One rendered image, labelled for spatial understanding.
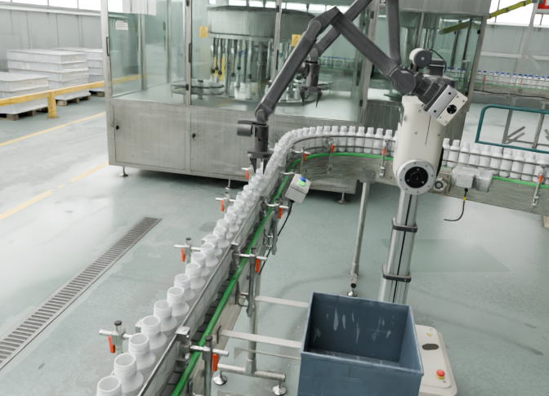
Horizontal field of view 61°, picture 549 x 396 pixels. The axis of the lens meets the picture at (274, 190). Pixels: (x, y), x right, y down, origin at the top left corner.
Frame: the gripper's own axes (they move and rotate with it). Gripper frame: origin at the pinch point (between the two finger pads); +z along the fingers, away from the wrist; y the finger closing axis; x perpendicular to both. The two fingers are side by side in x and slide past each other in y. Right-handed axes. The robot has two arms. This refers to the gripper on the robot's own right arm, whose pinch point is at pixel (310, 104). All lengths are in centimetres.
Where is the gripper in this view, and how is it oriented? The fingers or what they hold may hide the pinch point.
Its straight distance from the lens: 230.4
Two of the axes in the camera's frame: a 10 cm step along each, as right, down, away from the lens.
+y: -9.8, -1.2, 1.3
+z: -0.8, 9.4, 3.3
